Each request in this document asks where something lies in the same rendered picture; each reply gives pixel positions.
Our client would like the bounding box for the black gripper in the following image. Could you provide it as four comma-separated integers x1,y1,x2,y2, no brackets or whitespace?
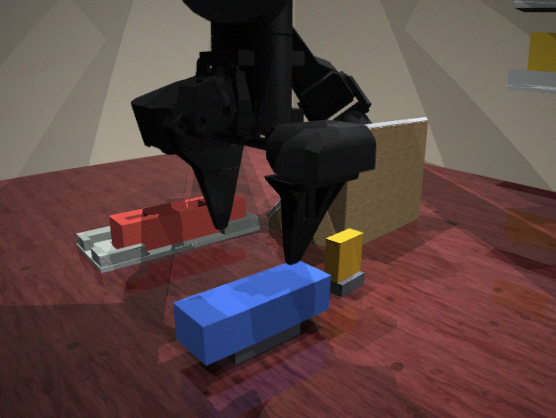
176,34,376,266

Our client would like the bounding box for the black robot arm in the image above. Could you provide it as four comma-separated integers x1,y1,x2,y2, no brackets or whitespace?
131,0,372,155

